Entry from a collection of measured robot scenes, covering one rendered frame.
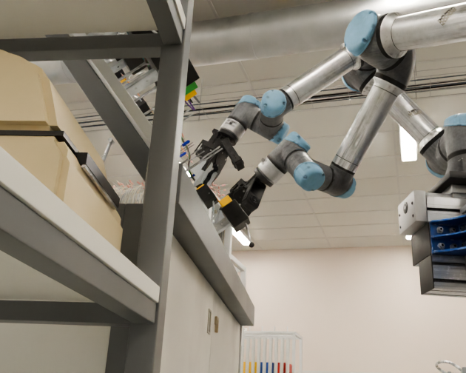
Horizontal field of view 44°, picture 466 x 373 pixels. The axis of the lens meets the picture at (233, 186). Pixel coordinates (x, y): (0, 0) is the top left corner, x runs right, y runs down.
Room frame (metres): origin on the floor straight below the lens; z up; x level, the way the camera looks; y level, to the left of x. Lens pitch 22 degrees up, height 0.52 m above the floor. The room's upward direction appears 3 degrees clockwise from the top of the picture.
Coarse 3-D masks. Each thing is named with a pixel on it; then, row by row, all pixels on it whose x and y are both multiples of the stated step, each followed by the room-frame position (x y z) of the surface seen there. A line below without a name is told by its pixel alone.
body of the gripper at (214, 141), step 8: (216, 136) 1.67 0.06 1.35; (224, 136) 1.67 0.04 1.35; (232, 136) 1.65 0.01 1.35; (208, 144) 1.65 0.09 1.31; (216, 144) 1.67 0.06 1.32; (232, 144) 1.70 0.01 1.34; (208, 152) 1.66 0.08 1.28; (224, 152) 1.66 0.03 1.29; (216, 160) 1.65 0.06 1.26; (224, 160) 1.69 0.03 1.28; (216, 168) 1.69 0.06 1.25
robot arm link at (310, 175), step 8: (296, 152) 1.46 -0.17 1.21; (304, 152) 1.47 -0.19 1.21; (288, 160) 1.47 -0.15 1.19; (296, 160) 1.45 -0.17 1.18; (304, 160) 1.44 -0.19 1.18; (312, 160) 1.45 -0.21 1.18; (288, 168) 1.48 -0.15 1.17; (296, 168) 1.45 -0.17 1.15; (304, 168) 1.43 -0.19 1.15; (312, 168) 1.42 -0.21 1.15; (320, 168) 1.44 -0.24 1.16; (328, 168) 1.49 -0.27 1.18; (296, 176) 1.45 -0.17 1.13; (304, 176) 1.43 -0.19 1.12; (312, 176) 1.43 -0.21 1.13; (320, 176) 1.44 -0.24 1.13; (328, 176) 1.48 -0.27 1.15; (304, 184) 1.45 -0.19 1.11; (312, 184) 1.45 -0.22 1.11; (320, 184) 1.46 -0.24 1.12; (328, 184) 1.50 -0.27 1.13
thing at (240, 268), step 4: (232, 256) 4.50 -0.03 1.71; (232, 260) 4.51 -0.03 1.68; (236, 260) 4.60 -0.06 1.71; (236, 264) 4.65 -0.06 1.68; (240, 264) 4.73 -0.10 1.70; (236, 268) 4.89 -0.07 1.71; (240, 268) 4.77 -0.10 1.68; (244, 268) 4.84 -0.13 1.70; (240, 272) 4.88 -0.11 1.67; (244, 272) 4.87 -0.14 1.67; (240, 276) 4.88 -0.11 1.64; (244, 276) 4.87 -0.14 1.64; (244, 280) 4.87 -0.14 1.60; (244, 284) 4.87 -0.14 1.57; (240, 356) 4.87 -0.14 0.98; (240, 360) 4.87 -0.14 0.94; (240, 364) 4.87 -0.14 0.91; (240, 368) 4.87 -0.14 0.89; (240, 372) 4.87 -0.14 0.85
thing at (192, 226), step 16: (144, 192) 0.80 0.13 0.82; (192, 192) 0.87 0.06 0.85; (176, 208) 0.81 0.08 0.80; (192, 208) 0.88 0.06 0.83; (176, 224) 0.89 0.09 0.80; (192, 224) 0.89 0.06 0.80; (208, 224) 1.02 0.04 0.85; (192, 240) 0.98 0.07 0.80; (208, 240) 1.04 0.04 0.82; (192, 256) 1.09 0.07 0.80; (208, 256) 1.08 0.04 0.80; (224, 256) 1.24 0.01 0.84; (208, 272) 1.22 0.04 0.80; (224, 272) 1.25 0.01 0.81; (224, 288) 1.37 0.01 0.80; (240, 288) 1.55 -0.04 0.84; (240, 304) 1.58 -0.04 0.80; (240, 320) 1.85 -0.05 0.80
